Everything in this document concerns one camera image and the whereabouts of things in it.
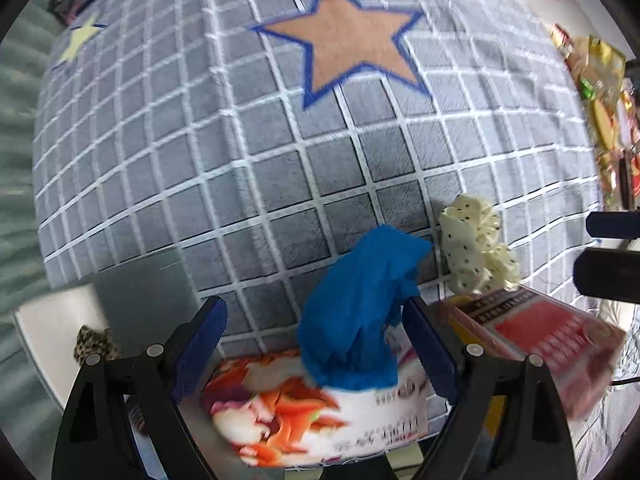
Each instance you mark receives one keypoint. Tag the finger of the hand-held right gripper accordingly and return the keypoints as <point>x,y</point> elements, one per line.
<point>615,224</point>
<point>607,275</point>

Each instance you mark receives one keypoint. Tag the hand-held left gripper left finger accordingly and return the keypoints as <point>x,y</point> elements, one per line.
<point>200,355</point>

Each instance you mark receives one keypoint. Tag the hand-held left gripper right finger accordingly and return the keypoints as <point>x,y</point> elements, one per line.
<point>430,350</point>

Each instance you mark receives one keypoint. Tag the blue cloth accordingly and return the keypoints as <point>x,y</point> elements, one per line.
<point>350,310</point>

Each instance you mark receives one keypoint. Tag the white storage box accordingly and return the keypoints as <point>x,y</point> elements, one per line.
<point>140,285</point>

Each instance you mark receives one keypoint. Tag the leopard print scrunchie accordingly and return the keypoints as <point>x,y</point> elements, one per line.
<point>95,342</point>

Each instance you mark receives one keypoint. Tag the red packet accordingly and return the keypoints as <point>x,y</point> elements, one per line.
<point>540,330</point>

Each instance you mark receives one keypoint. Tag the floral tissue packet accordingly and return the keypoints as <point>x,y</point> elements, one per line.
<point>280,410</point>

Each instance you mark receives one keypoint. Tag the cream polka dot scrunchie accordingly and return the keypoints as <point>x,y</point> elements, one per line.
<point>470,250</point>

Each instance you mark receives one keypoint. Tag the pile of snack packets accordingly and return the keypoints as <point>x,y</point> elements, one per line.
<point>600,110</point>

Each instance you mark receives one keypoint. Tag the grey checked star blanket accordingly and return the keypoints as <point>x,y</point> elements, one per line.
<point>250,135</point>

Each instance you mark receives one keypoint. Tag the pale green curtain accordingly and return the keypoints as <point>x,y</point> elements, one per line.
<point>20,160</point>

